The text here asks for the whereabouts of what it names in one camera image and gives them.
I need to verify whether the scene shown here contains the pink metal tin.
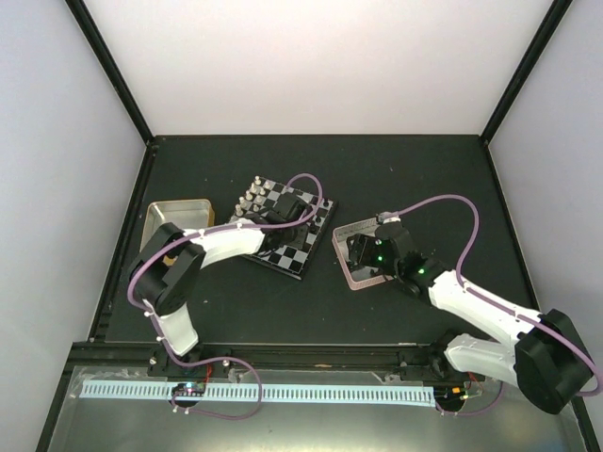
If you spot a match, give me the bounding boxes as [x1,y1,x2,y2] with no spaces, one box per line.
[332,218,394,291]

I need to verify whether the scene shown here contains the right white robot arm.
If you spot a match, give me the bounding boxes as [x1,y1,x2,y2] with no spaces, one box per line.
[345,221,595,414]

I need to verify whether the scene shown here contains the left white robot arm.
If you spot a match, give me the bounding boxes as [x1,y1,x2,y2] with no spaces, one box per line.
[126,188,324,376]

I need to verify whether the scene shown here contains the small green circuit board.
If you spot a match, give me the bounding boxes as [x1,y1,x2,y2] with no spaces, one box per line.
[171,382,205,397]

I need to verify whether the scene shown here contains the black and silver chessboard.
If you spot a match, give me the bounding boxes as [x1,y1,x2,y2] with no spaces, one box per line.
[230,176,338,281]

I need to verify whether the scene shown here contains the gold metal tin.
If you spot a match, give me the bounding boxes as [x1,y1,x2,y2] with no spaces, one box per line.
[139,199,215,257]

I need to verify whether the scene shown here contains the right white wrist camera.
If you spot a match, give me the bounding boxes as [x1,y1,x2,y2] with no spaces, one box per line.
[376,212,400,225]

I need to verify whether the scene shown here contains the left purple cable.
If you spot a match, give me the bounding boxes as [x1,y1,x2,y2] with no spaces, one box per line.
[127,172,324,368]

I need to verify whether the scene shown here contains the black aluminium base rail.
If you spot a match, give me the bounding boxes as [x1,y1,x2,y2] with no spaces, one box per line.
[65,342,468,383]

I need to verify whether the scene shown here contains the light blue cable duct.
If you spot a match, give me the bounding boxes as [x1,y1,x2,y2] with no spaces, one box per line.
[79,380,435,408]

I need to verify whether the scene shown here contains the right black frame post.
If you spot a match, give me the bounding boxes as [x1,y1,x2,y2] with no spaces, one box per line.
[480,0,573,145]

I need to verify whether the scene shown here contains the black frame post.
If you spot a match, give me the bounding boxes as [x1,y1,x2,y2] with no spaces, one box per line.
[480,0,573,145]
[65,0,155,145]

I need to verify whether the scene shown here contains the left black frame post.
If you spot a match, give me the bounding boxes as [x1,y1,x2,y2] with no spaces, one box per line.
[65,0,155,145]

